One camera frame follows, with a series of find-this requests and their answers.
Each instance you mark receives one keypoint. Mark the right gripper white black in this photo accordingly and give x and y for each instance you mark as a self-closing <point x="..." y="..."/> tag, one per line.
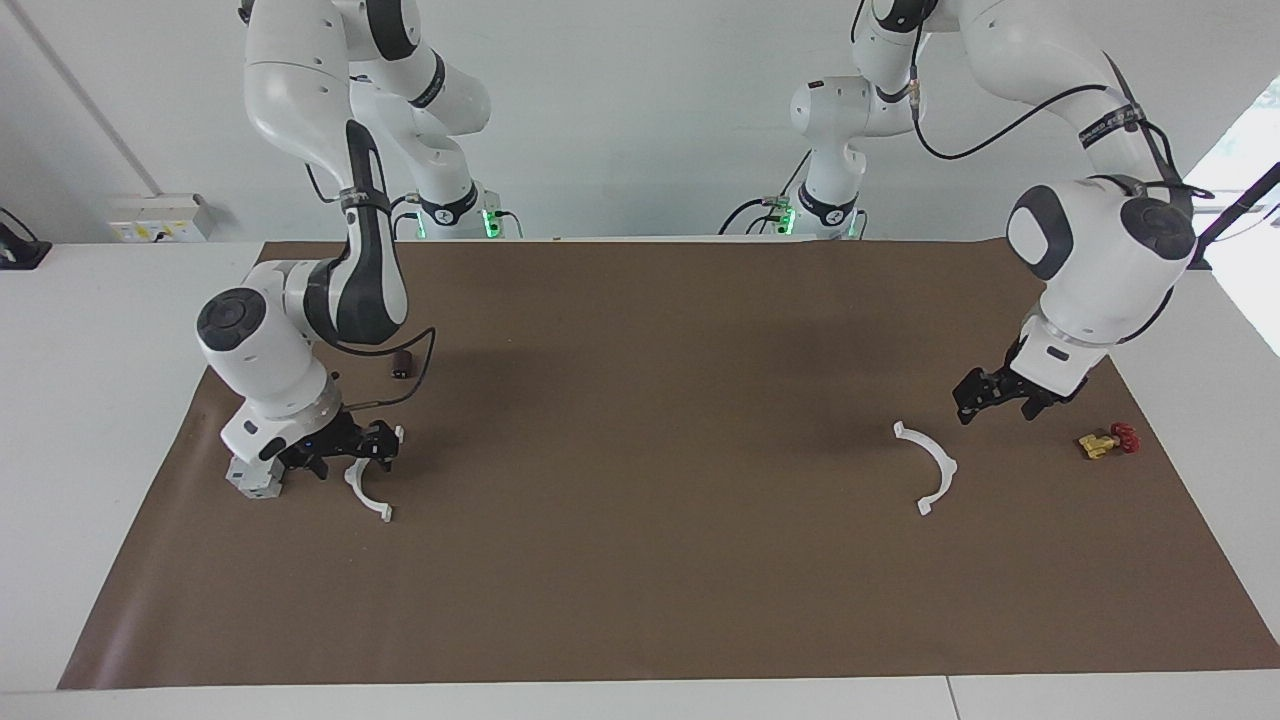
<point x="300" y="440"/>

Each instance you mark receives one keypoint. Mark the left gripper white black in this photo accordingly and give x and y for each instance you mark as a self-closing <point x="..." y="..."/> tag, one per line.
<point x="1055" y="365"/>

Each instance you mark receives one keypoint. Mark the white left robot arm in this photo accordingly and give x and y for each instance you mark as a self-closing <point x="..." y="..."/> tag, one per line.
<point x="1100" y="270"/>

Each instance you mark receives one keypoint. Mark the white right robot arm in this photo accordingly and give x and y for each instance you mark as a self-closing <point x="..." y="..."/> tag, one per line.
<point x="300" y="90"/>

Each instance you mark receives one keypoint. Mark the grey circuit breaker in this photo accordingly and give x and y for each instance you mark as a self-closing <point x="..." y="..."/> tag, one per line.
<point x="250" y="482"/>

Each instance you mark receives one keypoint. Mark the small dark brown cylinder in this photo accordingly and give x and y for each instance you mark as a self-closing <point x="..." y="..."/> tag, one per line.
<point x="402" y="365"/>

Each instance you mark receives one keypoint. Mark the brown paper table mat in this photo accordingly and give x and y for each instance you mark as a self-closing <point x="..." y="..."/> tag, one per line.
<point x="650" y="520"/>

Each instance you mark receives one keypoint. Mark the black pole stand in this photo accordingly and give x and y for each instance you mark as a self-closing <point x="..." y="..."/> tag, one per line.
<point x="1240" y="205"/>

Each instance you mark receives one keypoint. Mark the white wall socket box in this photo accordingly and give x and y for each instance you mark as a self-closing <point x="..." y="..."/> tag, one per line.
<point x="160" y="218"/>

